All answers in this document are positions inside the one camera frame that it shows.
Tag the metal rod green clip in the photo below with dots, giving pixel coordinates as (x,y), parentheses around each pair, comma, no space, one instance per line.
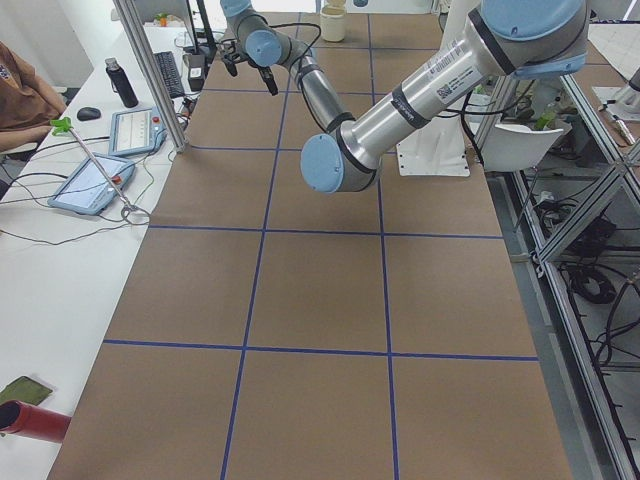
(130,212)

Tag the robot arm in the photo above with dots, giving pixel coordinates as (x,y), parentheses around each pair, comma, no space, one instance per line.
(528,38)

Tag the black computer mouse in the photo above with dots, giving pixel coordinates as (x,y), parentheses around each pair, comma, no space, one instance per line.
(88,114)

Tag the green bean bag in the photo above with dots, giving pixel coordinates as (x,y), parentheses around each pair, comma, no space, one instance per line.
(26,390)

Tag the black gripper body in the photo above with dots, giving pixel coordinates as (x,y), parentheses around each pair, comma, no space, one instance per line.
(269,81)

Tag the aluminium frame post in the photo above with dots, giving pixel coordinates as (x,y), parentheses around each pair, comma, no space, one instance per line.
(136,34)

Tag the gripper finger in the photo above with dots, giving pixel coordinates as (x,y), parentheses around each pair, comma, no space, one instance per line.
(230,65)
(268,79)

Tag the black water bottle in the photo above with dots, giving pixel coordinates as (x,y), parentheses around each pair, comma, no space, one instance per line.
(120,83)

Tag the teach pendant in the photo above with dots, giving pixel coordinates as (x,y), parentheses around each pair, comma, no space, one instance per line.
(136,132)
(86,191)

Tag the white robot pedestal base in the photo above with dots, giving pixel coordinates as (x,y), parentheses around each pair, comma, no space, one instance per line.
(439,148)

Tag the brown paper table cover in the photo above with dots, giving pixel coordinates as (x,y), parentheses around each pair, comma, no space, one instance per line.
(268,331)

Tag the upper teach pendant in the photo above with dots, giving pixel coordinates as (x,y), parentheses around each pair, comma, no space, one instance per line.
(136,132)

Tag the lower teach pendant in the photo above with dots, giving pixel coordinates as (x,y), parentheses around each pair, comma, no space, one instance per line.
(86,191)

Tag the cream plastic basket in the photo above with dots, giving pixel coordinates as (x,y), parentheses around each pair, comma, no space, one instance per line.
(333,20)

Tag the red bottle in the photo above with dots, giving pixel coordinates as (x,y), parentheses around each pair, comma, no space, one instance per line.
(30,421)

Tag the white plastic chair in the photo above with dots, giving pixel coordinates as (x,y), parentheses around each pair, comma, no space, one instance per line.
(514,147)

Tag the seated person brown shirt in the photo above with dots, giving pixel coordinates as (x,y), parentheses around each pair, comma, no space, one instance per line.
(28,102)

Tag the black keyboard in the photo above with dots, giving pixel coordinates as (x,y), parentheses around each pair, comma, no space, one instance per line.
(170,74)

